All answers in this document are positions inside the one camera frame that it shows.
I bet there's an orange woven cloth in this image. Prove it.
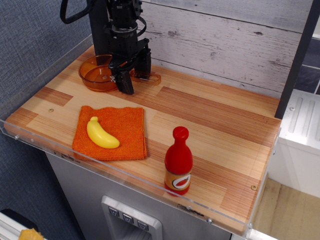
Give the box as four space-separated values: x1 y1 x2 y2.
72 105 147 161

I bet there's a black white object at corner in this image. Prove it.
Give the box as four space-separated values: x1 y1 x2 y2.
0 209 39 240

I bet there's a dark right frame post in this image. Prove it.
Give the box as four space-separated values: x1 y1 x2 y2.
274 0 320 120

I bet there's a dark frame post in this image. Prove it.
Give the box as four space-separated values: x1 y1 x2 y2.
274 0 320 120
86 0 110 55

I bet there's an orange transparent plastic pot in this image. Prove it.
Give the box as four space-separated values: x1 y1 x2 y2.
78 54 161 92

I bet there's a white toy sink unit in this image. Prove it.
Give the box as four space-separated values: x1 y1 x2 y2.
267 89 320 197

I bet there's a grey toy fridge cabinet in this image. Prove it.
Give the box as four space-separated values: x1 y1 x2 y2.
47 153 232 240

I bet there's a yellow toy banana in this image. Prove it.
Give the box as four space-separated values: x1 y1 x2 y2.
86 116 120 149

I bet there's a red toy sauce bottle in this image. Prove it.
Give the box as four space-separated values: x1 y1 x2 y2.
164 126 193 195

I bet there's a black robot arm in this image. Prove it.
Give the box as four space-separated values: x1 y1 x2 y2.
104 0 151 95

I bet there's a dark left frame post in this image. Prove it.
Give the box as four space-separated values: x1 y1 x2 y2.
86 0 110 55

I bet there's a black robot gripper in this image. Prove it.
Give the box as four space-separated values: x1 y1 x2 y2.
104 22 151 95

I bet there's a clear acrylic table guard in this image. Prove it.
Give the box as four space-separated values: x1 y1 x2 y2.
0 37 281 237

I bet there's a yellow object at corner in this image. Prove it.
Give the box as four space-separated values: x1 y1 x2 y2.
18 228 45 240

